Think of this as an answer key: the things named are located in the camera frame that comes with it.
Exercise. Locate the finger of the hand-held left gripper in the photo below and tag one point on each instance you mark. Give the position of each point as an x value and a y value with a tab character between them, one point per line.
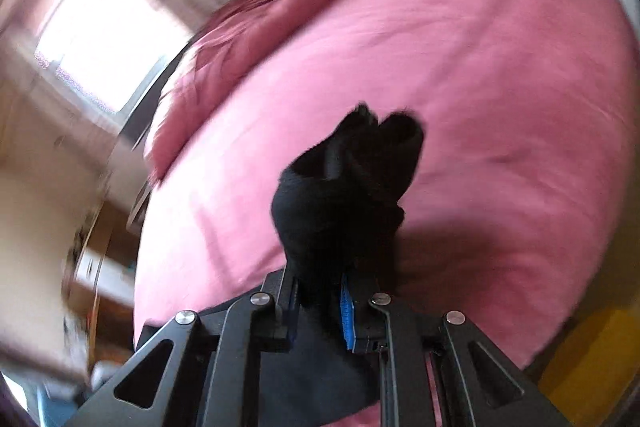
346	317
285	307

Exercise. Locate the black embroidered pants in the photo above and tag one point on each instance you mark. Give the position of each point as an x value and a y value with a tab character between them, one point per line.
340	197

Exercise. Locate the wooden desk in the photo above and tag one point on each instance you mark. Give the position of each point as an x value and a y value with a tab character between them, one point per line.
110	307

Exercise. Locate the grey headboard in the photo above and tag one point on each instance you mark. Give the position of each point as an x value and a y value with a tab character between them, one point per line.
150	102

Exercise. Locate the yellow object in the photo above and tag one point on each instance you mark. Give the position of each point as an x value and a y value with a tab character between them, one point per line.
595	367

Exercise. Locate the red duvet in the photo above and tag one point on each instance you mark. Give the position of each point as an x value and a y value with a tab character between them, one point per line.
240	57

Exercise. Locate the pink bed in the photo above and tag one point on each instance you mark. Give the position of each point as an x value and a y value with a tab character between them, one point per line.
475	82

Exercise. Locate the window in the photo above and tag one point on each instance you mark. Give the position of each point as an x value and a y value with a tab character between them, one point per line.
110	37

